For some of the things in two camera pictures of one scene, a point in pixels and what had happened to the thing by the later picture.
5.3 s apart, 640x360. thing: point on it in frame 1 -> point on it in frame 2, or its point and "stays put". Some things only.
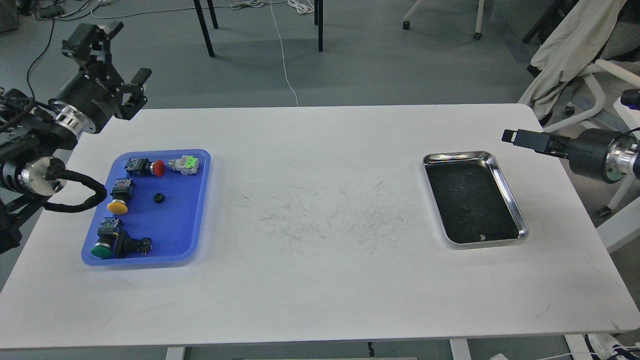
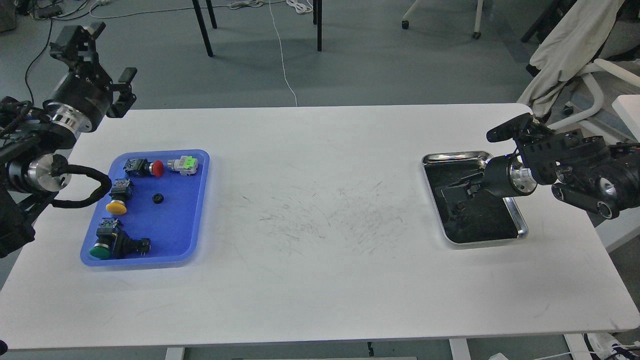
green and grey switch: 187,165 stays put
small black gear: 158,197 stays put
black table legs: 318,13 stays put
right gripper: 587,149 -> 504,176
